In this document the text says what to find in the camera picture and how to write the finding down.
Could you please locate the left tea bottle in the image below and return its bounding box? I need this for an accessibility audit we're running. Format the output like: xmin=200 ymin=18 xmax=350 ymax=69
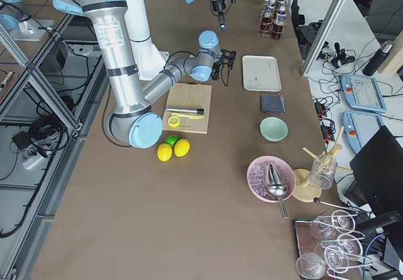
xmin=275 ymin=0 xmax=285 ymax=11

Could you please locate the upper teach pendant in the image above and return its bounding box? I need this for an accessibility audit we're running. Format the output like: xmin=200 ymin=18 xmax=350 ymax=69
xmin=341 ymin=74 xmax=387 ymax=113

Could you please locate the front tea bottle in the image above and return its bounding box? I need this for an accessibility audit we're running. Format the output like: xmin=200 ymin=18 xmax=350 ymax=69
xmin=261 ymin=3 xmax=275 ymax=31

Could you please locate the grey folded cloth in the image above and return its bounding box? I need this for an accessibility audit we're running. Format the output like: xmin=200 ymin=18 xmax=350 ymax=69
xmin=260 ymin=94 xmax=285 ymax=115

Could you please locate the black monitor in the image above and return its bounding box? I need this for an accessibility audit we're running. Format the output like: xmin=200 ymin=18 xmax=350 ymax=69
xmin=350 ymin=126 xmax=402 ymax=213

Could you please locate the green lime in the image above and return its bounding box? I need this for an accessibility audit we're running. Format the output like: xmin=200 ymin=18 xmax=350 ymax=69
xmin=164 ymin=135 xmax=180 ymax=147

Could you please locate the glass mug on stand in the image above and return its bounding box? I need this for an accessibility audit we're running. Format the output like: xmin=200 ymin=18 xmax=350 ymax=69
xmin=308 ymin=154 xmax=337 ymax=189

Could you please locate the lower teach pendant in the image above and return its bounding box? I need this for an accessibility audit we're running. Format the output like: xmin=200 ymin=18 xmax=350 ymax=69
xmin=342 ymin=111 xmax=384 ymax=154

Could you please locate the steel ice scoop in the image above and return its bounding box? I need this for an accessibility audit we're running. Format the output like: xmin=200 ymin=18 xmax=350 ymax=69
xmin=266 ymin=163 xmax=289 ymax=220

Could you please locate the tea bottle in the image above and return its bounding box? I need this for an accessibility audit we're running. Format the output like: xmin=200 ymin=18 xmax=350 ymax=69
xmin=271 ymin=6 xmax=287 ymax=40
xmin=261 ymin=3 xmax=275 ymax=31
xmin=275 ymin=0 xmax=285 ymax=11

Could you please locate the right tea bottle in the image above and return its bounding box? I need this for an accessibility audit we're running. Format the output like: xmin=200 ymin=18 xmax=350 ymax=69
xmin=271 ymin=6 xmax=287 ymax=40

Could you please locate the lemon half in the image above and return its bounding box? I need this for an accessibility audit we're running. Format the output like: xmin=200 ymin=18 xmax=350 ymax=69
xmin=167 ymin=116 xmax=180 ymax=128

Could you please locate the steel muddler rod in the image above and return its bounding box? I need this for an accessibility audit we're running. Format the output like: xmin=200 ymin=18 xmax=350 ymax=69
xmin=166 ymin=107 xmax=205 ymax=115

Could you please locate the wine glass tray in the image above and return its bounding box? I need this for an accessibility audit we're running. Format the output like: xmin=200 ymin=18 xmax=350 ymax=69
xmin=292 ymin=198 xmax=400 ymax=280

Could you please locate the mint green bowl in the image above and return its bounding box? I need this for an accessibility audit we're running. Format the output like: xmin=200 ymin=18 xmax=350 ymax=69
xmin=259 ymin=117 xmax=288 ymax=142

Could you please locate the lower whole lemon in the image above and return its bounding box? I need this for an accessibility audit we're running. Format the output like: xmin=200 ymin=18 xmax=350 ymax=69
xmin=157 ymin=143 xmax=173 ymax=162

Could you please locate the teach pendant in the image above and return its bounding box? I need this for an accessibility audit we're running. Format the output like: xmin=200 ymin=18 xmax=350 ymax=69
xmin=342 ymin=111 xmax=384 ymax=154
xmin=341 ymin=74 xmax=387 ymax=113

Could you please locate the copper wire bottle rack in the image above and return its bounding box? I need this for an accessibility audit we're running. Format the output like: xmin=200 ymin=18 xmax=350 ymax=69
xmin=257 ymin=3 xmax=276 ymax=37

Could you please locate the yellow plastic knife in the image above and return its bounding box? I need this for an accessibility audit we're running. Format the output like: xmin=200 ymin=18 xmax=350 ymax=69
xmin=171 ymin=112 xmax=204 ymax=120

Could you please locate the upper whole lemon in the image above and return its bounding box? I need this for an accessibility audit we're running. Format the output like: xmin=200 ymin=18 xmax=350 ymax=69
xmin=174 ymin=138 xmax=190 ymax=157

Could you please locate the wooden cup stand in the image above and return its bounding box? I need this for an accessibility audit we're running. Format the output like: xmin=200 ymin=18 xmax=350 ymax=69
xmin=292 ymin=126 xmax=352 ymax=202

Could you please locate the pink ice bowl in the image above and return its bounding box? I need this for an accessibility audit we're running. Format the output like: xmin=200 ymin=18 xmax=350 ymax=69
xmin=247 ymin=155 xmax=296 ymax=203

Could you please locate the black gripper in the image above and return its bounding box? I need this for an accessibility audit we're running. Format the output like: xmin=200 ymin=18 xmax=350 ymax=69
xmin=211 ymin=0 xmax=227 ymax=32
xmin=210 ymin=57 xmax=223 ymax=81

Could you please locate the black thermos bottle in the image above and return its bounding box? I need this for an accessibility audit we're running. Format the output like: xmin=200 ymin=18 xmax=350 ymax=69
xmin=362 ymin=40 xmax=394 ymax=76

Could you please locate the wooden cutting board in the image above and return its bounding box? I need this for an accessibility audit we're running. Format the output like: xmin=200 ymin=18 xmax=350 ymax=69
xmin=162 ymin=83 xmax=212 ymax=134

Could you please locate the whole lemon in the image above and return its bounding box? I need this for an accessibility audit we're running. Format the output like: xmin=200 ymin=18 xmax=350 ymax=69
xmin=174 ymin=138 xmax=190 ymax=157
xmin=157 ymin=143 xmax=173 ymax=162

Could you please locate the cream rabbit serving tray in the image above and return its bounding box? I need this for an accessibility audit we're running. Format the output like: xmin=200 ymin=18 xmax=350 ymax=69
xmin=242 ymin=55 xmax=281 ymax=92

